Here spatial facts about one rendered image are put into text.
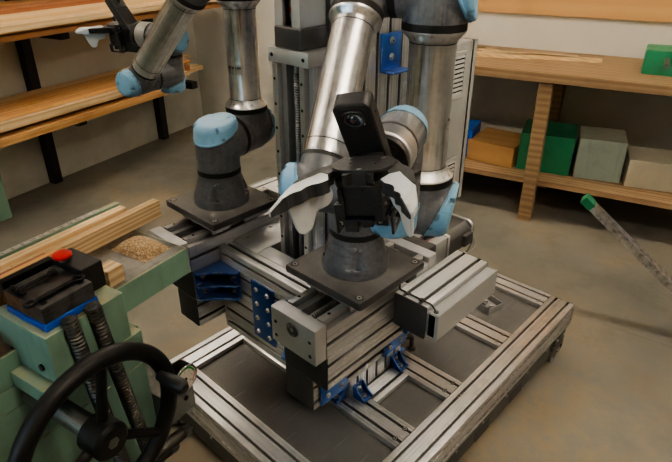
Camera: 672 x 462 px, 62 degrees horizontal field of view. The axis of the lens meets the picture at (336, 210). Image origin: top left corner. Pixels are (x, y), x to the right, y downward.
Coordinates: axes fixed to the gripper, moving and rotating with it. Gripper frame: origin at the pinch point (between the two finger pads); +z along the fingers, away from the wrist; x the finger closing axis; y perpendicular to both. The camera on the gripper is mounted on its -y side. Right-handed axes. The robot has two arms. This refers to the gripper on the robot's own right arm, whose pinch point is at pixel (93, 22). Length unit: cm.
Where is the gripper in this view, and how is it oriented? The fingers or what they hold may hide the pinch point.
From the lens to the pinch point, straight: 196.5
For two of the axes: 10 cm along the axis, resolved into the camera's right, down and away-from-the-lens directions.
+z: -8.8, -2.1, 4.3
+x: 4.8, -5.1, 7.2
